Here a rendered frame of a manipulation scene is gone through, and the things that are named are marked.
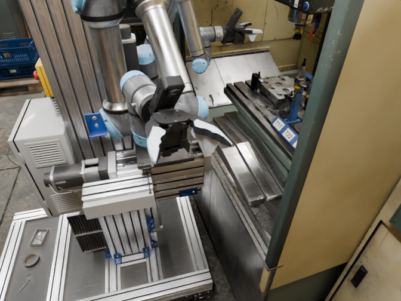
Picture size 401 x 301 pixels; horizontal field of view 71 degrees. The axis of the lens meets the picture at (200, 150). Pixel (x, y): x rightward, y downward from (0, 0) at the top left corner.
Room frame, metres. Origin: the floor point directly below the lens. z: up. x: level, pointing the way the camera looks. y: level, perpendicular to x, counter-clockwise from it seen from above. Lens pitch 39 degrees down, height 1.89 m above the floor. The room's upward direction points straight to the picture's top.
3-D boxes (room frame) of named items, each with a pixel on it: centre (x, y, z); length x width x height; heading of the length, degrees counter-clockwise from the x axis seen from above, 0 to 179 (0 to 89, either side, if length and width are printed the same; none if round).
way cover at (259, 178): (1.47, -0.28, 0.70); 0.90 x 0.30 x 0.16; 18
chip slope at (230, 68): (2.41, -0.38, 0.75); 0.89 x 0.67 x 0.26; 108
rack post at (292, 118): (1.52, -0.58, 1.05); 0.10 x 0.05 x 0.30; 108
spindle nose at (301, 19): (1.78, -0.59, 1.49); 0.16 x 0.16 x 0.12
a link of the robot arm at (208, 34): (1.51, -0.02, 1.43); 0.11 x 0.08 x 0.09; 105
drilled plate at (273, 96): (1.81, -0.57, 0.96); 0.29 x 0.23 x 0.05; 18
